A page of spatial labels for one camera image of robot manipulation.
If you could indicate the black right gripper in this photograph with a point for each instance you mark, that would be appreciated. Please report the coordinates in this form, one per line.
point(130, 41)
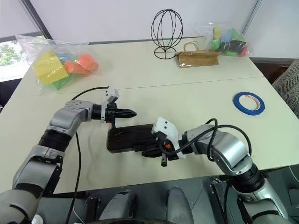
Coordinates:
point(167, 154)

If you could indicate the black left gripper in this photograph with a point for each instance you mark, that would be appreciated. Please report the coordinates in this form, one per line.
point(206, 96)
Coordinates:
point(109, 115)

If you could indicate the blue masking tape roll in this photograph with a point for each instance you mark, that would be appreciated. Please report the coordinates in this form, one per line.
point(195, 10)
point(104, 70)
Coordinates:
point(247, 113)

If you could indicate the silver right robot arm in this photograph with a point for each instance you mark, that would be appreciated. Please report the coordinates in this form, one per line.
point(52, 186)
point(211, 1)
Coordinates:
point(229, 149)

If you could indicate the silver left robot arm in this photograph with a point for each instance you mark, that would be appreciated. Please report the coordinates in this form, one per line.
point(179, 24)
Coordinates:
point(70, 116)

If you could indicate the grey rounded shape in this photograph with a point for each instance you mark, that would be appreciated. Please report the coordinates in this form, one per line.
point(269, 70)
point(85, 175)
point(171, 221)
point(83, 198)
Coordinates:
point(180, 205)
point(119, 207)

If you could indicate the orange foam cylinder block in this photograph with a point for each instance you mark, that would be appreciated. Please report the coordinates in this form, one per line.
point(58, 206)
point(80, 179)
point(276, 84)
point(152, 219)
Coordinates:
point(88, 62)

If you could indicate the orange foam wedge block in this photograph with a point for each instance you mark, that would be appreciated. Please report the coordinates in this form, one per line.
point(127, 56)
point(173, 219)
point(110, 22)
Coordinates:
point(74, 68)

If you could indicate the light blue foam block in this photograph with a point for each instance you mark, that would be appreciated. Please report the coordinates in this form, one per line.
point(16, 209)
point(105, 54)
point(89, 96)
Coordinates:
point(64, 57)

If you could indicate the large yellow foam block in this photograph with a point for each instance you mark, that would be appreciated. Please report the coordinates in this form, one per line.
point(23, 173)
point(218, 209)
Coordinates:
point(50, 67)

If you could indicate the brown paper bag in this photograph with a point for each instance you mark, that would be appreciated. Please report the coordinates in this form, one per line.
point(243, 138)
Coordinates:
point(198, 60)

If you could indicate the small clear plastic bag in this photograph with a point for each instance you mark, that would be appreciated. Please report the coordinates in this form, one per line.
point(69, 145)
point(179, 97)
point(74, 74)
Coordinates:
point(201, 32)

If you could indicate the small green foam block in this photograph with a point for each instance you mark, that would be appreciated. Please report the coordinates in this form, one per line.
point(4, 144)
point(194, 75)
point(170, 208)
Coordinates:
point(215, 44)

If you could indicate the large clear plastic bag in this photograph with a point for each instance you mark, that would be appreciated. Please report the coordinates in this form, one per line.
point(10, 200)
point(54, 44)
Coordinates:
point(28, 46)

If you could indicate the small yellow foam block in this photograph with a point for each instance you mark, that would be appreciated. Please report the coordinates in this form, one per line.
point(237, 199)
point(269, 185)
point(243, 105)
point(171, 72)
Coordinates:
point(217, 32)

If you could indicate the blue foam triangle block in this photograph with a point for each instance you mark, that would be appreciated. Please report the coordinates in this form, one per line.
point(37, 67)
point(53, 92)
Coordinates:
point(226, 37)

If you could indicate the black foam block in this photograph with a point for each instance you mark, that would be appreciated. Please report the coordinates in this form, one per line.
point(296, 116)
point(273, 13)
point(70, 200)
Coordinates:
point(238, 46)

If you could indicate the window with green view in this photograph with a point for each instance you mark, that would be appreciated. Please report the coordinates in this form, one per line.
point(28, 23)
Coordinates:
point(9, 53)

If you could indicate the red foam block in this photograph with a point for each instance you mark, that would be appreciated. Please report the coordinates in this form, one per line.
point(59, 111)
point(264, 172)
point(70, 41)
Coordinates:
point(244, 51)

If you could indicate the large green foam block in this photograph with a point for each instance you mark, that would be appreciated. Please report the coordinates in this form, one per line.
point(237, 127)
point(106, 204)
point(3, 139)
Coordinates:
point(237, 35)

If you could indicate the grey patterned fabric chair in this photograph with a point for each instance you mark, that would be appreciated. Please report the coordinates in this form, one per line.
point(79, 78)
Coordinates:
point(288, 86)

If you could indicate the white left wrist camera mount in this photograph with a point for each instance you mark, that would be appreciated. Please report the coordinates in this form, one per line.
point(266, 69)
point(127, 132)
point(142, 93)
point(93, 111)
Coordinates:
point(112, 93)

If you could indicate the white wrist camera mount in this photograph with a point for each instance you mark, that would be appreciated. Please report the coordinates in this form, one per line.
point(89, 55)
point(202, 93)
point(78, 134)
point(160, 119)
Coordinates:
point(112, 93)
point(165, 127)

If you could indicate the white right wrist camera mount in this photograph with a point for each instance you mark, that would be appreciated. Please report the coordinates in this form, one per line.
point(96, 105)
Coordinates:
point(165, 127)

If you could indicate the dark wall skirting strip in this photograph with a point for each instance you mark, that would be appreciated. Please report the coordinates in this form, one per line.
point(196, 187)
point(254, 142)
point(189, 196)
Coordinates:
point(121, 41)

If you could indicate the black bracket under table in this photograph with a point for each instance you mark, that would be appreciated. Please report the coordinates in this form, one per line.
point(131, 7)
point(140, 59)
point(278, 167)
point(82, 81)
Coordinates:
point(93, 207)

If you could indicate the black metal frame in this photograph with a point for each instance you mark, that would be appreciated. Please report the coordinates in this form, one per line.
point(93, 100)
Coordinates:
point(219, 203)

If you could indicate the dark window frame post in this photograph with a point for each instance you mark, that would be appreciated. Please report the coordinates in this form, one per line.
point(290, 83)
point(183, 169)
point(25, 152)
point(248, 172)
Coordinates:
point(37, 18)

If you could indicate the white frame post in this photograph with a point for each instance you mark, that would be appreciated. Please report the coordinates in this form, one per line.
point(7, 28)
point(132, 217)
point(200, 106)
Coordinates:
point(251, 14)

